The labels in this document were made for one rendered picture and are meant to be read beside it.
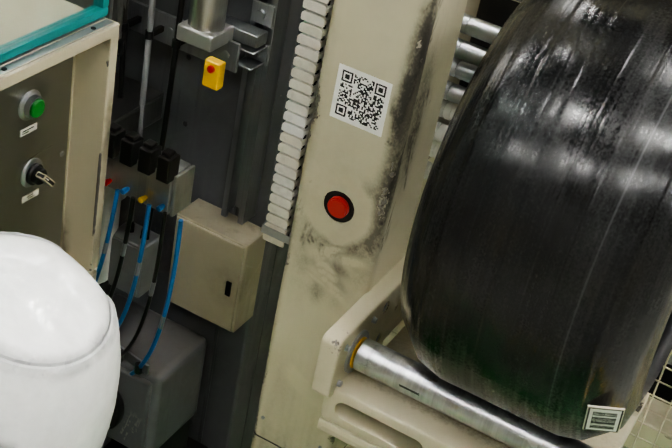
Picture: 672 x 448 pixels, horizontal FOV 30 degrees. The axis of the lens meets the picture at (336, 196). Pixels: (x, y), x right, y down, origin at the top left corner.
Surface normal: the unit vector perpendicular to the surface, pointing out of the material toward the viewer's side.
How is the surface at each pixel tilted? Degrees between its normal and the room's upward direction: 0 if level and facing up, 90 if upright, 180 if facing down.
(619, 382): 99
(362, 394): 0
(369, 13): 90
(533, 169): 60
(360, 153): 90
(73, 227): 90
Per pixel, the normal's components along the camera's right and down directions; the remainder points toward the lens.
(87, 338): 0.68, -0.40
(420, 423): 0.17, -0.84
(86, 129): -0.48, 0.39
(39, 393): 0.46, 0.39
